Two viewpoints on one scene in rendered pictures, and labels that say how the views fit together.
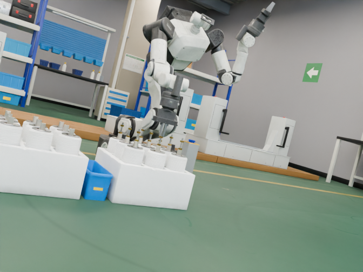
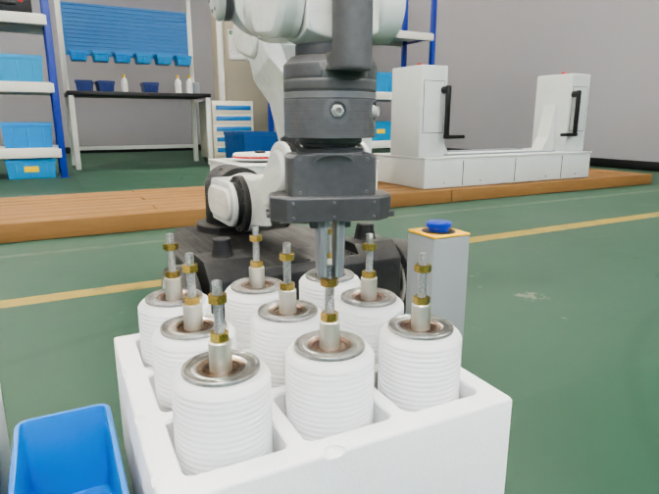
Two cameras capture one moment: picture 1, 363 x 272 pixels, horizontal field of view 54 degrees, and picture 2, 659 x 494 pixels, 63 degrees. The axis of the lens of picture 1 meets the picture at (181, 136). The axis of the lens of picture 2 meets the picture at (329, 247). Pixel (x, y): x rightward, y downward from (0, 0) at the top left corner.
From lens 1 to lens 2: 116 cm
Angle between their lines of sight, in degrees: 11
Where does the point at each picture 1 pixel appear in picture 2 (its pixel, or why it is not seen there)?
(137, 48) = not seen: hidden behind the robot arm
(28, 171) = not seen: outside the picture
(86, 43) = (152, 29)
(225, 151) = (464, 173)
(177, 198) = not seen: outside the picture
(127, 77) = (243, 74)
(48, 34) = (77, 28)
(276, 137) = (555, 118)
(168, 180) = (410, 467)
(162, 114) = (312, 181)
